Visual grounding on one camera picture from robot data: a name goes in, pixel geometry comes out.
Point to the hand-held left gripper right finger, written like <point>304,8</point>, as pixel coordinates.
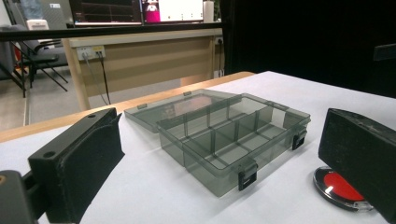
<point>358,149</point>

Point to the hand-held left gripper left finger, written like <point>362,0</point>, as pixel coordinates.
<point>77,161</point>

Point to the round red compact case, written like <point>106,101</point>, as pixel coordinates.
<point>337,186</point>

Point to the grey transparent compartment box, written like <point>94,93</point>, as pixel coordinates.
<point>224,146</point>

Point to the white table cover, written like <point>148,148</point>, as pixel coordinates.
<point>162,193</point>

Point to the black office chair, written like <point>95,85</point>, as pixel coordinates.
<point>43,59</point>

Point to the wooden desk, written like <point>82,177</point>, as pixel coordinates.
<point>149,62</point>

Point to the black curtain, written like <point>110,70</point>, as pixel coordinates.
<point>305,37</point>

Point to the black metal bar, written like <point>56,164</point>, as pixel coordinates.
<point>109,31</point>

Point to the white box device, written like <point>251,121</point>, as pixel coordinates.
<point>37,25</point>

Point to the dark screen monitor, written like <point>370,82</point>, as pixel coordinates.
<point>106,11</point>

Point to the bright screen monitor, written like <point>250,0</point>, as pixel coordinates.
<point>182,10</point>

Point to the white cylinder container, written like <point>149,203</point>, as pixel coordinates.
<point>208,11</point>

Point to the white wall socket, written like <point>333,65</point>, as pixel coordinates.
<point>219,40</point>

